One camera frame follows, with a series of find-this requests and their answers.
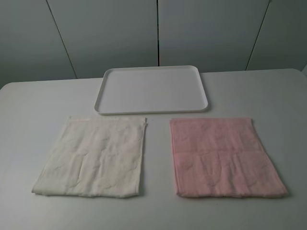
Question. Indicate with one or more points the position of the cream white towel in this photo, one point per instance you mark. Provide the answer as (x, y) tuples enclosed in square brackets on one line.
[(93, 157)]

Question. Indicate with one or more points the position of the pink towel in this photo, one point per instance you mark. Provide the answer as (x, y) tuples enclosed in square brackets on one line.
[(221, 157)]

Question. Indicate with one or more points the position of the white rectangular plastic tray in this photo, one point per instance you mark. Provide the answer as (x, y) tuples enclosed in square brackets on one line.
[(147, 90)]

